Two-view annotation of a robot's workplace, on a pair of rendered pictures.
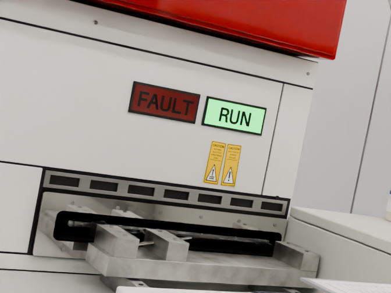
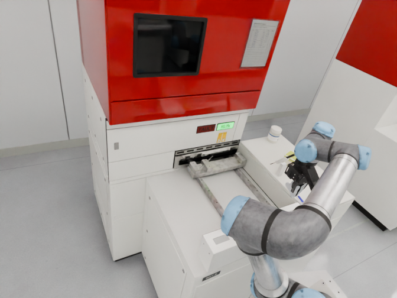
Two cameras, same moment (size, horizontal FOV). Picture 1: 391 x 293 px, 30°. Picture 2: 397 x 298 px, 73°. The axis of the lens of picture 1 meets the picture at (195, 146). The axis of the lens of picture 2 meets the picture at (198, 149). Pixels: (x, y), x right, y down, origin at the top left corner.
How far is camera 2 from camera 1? 0.83 m
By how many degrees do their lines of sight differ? 33
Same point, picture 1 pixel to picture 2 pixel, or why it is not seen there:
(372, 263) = (259, 168)
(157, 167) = (204, 142)
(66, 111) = (179, 138)
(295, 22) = (244, 103)
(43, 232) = (176, 164)
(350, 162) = not seen: hidden behind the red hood
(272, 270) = (233, 166)
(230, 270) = (223, 169)
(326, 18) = (253, 99)
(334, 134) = not seen: hidden behind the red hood
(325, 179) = not seen: hidden behind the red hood
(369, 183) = (273, 60)
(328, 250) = (249, 158)
